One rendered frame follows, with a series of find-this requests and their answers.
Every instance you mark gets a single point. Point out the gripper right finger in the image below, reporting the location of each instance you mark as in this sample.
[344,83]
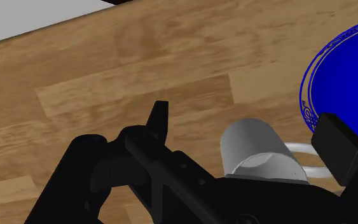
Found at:
[340,145]

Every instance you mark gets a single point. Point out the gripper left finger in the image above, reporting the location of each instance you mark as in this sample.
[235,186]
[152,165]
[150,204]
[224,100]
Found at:
[154,161]

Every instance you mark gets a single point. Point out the blue plate with patterned rim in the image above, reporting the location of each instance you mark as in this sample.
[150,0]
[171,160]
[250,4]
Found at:
[346,80]

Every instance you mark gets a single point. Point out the grey mug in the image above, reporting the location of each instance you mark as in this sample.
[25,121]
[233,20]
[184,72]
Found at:
[250,142]

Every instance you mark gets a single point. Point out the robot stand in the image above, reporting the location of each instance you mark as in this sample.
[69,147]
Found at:
[119,1]

